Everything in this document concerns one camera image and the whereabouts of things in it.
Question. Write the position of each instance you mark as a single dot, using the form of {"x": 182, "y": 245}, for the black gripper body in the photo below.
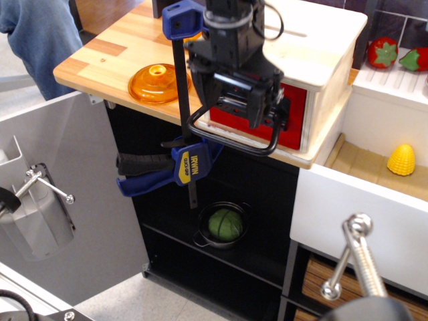
{"x": 238, "y": 82}

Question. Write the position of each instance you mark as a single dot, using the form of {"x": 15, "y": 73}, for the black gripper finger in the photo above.
{"x": 255, "y": 106}
{"x": 207, "y": 87}

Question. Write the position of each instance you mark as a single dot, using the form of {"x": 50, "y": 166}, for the black metal drawer handle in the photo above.
{"x": 280, "y": 116}

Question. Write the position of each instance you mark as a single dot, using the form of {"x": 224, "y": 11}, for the red front wooden drawer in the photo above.
{"x": 290, "y": 135}

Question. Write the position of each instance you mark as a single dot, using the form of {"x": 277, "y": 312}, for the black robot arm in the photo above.
{"x": 235, "y": 29}

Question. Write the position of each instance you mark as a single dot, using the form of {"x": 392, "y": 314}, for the orange plastic lid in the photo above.
{"x": 154, "y": 84}

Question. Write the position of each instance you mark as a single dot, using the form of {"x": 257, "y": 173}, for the orange cup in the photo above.
{"x": 193, "y": 38}

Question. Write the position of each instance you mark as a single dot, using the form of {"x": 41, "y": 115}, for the blue Irwin bar clamp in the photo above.
{"x": 190, "y": 159}

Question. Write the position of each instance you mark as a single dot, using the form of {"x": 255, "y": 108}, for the red toy strawberry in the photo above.
{"x": 382, "y": 52}
{"x": 415, "y": 60}

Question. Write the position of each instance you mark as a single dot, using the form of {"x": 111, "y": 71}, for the green toy cabbage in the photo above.
{"x": 225, "y": 225}

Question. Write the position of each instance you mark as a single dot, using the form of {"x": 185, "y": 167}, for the small black pot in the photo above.
{"x": 202, "y": 237}

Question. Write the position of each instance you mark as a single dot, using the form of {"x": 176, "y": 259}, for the grey cabinet door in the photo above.
{"x": 74, "y": 139}

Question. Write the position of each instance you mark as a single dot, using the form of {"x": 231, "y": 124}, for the yellow toy corn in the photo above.
{"x": 402, "y": 161}

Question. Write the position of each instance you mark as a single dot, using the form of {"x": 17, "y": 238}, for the black shelf cabinet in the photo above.
{"x": 231, "y": 249}

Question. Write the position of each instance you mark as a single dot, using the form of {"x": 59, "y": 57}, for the right steel clamp screw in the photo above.
{"x": 356, "y": 229}

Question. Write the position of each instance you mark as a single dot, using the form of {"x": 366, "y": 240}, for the steel clamp screw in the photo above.
{"x": 356, "y": 229}
{"x": 11, "y": 201}

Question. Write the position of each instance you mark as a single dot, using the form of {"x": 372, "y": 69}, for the person in blue jeans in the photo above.
{"x": 42, "y": 34}

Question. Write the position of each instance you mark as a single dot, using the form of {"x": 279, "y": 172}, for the left steel clamp screw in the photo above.
{"x": 11, "y": 201}

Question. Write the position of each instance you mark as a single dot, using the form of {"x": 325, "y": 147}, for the grey door handle holder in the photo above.
{"x": 41, "y": 227}

